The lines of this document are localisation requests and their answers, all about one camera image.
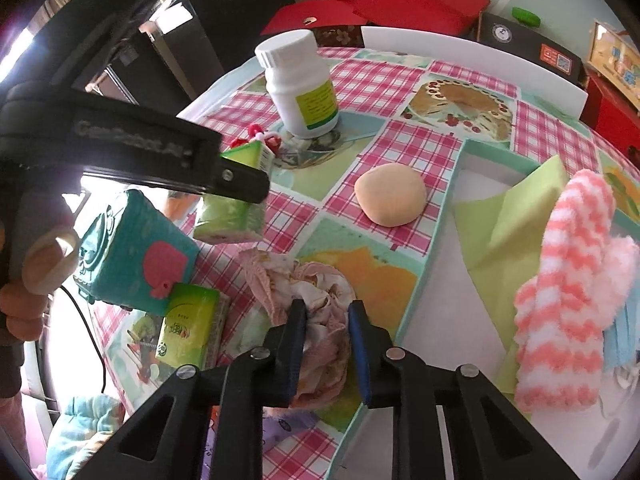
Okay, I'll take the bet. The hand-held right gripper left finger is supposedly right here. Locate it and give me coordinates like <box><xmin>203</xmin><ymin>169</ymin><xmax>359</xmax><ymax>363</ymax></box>
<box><xmin>85</xmin><ymin>299</ymin><xmax>308</xmax><ymax>480</ymax></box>

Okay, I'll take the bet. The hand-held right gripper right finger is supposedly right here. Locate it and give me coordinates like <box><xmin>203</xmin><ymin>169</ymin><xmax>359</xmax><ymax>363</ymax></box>
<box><xmin>347</xmin><ymin>300</ymin><xmax>583</xmax><ymax>480</ymax></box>

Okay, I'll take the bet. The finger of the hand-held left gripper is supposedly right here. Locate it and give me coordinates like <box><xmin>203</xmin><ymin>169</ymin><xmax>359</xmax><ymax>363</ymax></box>
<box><xmin>207</xmin><ymin>152</ymin><xmax>271</xmax><ymax>204</ymax></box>

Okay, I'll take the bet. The pink lace cloth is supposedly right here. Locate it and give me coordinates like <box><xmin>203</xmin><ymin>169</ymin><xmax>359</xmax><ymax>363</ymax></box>
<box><xmin>237</xmin><ymin>249</ymin><xmax>357</xmax><ymax>411</ymax></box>

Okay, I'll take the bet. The green tissue packet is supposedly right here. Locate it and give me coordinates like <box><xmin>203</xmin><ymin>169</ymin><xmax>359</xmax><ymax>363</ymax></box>
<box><xmin>194</xmin><ymin>139</ymin><xmax>275</xmax><ymax>243</ymax></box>
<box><xmin>154</xmin><ymin>282</ymin><xmax>232</xmax><ymax>370</ymax></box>

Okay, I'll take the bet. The red white scrunchie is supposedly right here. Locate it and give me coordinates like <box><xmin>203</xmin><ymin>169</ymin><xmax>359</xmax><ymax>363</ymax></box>
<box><xmin>230</xmin><ymin>122</ymin><xmax>286</xmax><ymax>161</ymax></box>

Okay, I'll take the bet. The purple baby wipes packet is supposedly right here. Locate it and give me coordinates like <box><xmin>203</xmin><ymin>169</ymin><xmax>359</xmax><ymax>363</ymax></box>
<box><xmin>200</xmin><ymin>405</ymin><xmax>323</xmax><ymax>480</ymax></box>

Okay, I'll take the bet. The teal shallow cardboard tray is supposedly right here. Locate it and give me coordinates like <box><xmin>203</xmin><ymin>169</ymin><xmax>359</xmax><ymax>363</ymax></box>
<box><xmin>330</xmin><ymin>140</ymin><xmax>640</xmax><ymax>480</ymax></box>

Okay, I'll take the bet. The beige round bun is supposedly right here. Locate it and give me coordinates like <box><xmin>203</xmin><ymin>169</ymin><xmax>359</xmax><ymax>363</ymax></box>
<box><xmin>354</xmin><ymin>162</ymin><xmax>428</xmax><ymax>227</ymax></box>

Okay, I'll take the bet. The light green cloth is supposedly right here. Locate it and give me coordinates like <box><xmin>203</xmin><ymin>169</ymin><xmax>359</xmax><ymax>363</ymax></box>
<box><xmin>452</xmin><ymin>154</ymin><xmax>571</xmax><ymax>396</ymax></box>

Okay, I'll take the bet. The pink white striped fuzzy sock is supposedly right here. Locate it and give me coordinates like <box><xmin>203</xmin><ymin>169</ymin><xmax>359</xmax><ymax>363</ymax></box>
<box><xmin>512</xmin><ymin>169</ymin><xmax>638</xmax><ymax>413</ymax></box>

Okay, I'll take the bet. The blue face mask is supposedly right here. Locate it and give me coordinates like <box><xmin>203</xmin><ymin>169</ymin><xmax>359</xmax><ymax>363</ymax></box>
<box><xmin>600</xmin><ymin>295</ymin><xmax>640</xmax><ymax>376</ymax></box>

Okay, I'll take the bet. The person's left forearm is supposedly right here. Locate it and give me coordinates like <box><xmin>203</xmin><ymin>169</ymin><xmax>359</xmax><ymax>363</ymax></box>
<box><xmin>0</xmin><ymin>344</ymin><xmax>27</xmax><ymax>398</ymax></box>

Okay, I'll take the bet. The person's left hand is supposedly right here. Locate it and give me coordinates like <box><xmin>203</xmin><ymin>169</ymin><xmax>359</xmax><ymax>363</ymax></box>
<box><xmin>0</xmin><ymin>227</ymin><xmax>81</xmax><ymax>347</ymax></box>

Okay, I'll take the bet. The white medicine bottle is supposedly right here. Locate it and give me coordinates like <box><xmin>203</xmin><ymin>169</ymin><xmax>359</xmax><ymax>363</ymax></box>
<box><xmin>255</xmin><ymin>29</ymin><xmax>341</xmax><ymax>139</ymax></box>

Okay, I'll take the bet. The teal tissue box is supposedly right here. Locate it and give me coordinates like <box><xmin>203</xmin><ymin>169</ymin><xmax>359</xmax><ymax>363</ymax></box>
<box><xmin>74</xmin><ymin>189</ymin><xmax>201</xmax><ymax>317</ymax></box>

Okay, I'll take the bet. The tall black cabinet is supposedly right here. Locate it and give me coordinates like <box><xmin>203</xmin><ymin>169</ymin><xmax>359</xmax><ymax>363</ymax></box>
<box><xmin>170</xmin><ymin>0</ymin><xmax>296</xmax><ymax>103</ymax></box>

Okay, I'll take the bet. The dark floral box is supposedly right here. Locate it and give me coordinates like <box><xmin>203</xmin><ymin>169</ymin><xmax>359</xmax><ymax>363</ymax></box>
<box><xmin>312</xmin><ymin>24</ymin><xmax>365</xmax><ymax>50</ymax></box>

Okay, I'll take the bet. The red box with gold clasp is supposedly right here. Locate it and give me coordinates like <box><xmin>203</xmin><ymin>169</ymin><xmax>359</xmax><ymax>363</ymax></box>
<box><xmin>260</xmin><ymin>0</ymin><xmax>373</xmax><ymax>37</ymax></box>

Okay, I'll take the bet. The light blue quilted blanket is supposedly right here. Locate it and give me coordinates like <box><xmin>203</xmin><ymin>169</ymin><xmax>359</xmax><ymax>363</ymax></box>
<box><xmin>47</xmin><ymin>394</ymin><xmax>126</xmax><ymax>480</ymax></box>

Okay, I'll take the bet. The white board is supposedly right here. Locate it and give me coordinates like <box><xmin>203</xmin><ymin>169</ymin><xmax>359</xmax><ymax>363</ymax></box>
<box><xmin>360</xmin><ymin>25</ymin><xmax>590</xmax><ymax>121</ymax></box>

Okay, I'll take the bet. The red gift bag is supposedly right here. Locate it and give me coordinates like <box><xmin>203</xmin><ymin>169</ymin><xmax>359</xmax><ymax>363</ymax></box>
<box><xmin>327</xmin><ymin>0</ymin><xmax>491</xmax><ymax>38</ymax></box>

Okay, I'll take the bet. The black flat box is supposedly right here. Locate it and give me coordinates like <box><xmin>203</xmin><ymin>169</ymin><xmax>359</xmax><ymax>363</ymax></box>
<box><xmin>475</xmin><ymin>10</ymin><xmax>588</xmax><ymax>88</ymax></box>

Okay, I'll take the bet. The green round knob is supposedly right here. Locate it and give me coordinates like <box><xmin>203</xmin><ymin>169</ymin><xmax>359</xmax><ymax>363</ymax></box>
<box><xmin>511</xmin><ymin>6</ymin><xmax>542</xmax><ymax>28</ymax></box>

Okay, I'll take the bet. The red gift box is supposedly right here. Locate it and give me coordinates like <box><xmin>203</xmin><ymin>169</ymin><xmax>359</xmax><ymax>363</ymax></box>
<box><xmin>580</xmin><ymin>72</ymin><xmax>640</xmax><ymax>148</ymax></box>

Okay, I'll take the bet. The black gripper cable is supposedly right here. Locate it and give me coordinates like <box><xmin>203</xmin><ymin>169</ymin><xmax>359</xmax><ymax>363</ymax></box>
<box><xmin>60</xmin><ymin>285</ymin><xmax>108</xmax><ymax>396</ymax></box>

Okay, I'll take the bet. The gold bag with handle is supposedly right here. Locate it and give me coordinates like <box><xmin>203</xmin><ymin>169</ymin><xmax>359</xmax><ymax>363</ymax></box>
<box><xmin>586</xmin><ymin>20</ymin><xmax>640</xmax><ymax>111</ymax></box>

